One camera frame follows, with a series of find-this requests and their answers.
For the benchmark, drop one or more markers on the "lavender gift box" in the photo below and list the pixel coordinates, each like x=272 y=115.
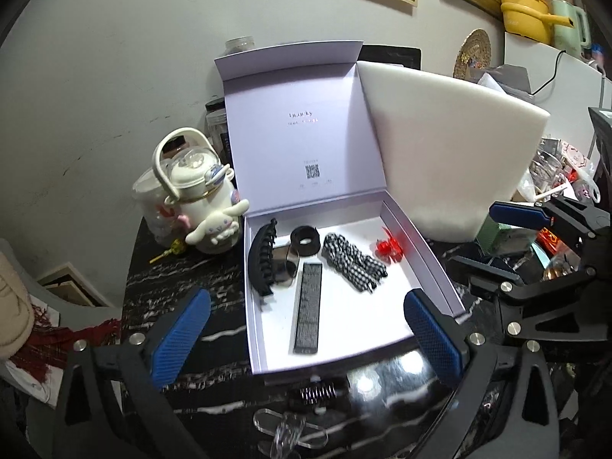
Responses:
x=296 y=153

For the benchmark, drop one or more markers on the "white foam block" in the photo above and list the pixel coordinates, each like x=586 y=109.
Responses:
x=444 y=153

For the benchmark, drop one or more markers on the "yellow pot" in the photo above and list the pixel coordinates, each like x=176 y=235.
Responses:
x=523 y=14

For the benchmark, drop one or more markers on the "smoky translucent hair clip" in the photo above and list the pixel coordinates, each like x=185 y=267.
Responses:
x=287 y=268

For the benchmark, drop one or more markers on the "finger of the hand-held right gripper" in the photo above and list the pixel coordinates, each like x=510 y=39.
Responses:
x=519 y=213
x=535 y=291

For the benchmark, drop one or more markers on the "red hair clip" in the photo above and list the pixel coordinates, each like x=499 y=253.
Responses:
x=385 y=248

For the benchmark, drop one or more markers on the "red cloth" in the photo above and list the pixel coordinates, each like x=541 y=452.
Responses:
x=62 y=349

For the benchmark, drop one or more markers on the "black white checked scrunchie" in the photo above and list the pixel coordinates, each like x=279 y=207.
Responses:
x=354 y=260

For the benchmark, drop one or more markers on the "white wall vent frame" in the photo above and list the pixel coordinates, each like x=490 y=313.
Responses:
x=71 y=287

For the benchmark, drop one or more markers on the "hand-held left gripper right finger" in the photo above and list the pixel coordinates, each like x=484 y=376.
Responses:
x=432 y=339

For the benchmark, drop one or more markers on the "clear drinking glass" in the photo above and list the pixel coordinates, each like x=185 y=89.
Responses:
x=547 y=169

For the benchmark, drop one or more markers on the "black rectangular hair barrette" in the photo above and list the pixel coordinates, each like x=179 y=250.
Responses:
x=306 y=306

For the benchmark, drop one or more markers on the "black box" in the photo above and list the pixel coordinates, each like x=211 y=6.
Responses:
x=392 y=55

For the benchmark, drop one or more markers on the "pale green electric kettle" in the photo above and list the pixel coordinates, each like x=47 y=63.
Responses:
x=569 y=28

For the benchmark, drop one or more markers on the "white cartoon water bottle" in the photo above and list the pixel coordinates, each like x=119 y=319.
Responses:
x=196 y=186

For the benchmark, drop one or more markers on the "black hair claw clip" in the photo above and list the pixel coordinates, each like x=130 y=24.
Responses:
x=258 y=258

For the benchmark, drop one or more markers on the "clear plastic bag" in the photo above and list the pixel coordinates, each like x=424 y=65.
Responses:
x=526 y=184

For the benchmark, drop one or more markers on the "clear plastic cup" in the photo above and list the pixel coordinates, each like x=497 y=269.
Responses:
x=148 y=210

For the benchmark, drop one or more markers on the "green white medicine box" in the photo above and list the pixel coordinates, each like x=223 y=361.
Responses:
x=492 y=237

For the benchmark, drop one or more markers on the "yellow flower stick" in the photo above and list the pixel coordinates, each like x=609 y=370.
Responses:
x=167 y=251

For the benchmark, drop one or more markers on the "white stick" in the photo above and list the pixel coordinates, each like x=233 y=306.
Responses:
x=554 y=192

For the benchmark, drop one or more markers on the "clear hair claw clip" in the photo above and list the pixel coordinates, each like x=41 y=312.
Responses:
x=287 y=432

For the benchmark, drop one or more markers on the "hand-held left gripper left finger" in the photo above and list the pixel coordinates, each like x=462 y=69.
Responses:
x=181 y=339

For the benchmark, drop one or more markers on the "beige cloth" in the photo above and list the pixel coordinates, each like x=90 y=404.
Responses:
x=14 y=306

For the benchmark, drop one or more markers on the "white dog plush toy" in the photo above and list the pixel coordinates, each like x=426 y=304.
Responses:
x=217 y=229

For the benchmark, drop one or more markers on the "woven straw fan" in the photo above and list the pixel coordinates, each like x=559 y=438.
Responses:
x=471 y=55

